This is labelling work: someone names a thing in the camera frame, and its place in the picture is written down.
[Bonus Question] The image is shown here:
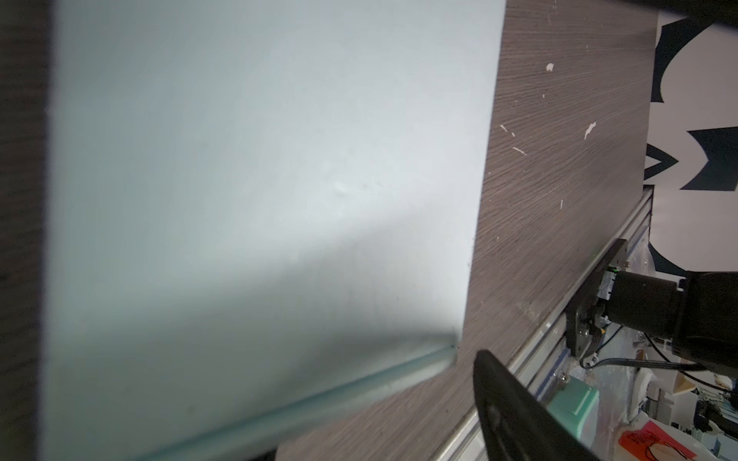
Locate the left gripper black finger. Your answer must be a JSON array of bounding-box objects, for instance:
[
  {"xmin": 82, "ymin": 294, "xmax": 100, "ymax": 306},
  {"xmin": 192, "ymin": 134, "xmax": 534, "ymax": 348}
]
[{"xmin": 473, "ymin": 350, "xmax": 597, "ymax": 461}]

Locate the light blue paper box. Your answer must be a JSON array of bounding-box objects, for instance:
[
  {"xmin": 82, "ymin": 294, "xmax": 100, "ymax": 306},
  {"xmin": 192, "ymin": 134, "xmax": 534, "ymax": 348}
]
[{"xmin": 38, "ymin": 1, "xmax": 505, "ymax": 460}]

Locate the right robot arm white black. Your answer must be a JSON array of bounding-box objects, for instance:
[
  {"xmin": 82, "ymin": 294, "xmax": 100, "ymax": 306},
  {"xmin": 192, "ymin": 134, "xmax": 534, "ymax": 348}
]
[{"xmin": 605, "ymin": 272, "xmax": 737, "ymax": 378}]

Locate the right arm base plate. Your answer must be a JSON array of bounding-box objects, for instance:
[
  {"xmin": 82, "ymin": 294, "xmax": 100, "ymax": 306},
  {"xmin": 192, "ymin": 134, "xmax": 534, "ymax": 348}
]
[{"xmin": 565, "ymin": 238, "xmax": 628, "ymax": 359}]

